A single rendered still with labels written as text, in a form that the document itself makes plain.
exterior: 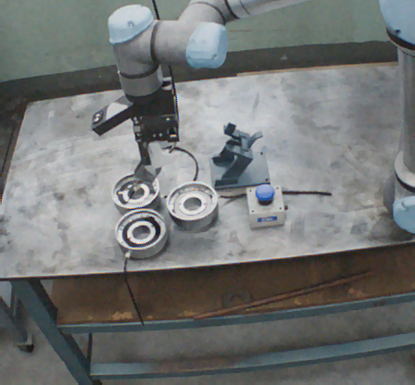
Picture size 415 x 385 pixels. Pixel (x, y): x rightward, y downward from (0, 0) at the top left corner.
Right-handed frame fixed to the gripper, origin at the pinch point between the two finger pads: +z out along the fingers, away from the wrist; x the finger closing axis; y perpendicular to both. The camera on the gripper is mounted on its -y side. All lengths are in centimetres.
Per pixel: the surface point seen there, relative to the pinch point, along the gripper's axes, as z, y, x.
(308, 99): 13, 38, 31
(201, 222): 10.7, 8.8, -7.2
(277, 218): 11.1, 24.1, -8.2
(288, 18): 66, 53, 157
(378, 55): 91, 100, 156
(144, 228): 11.4, -3.0, -6.4
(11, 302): 69, -59, 15
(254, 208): 8.9, 19.6, -6.7
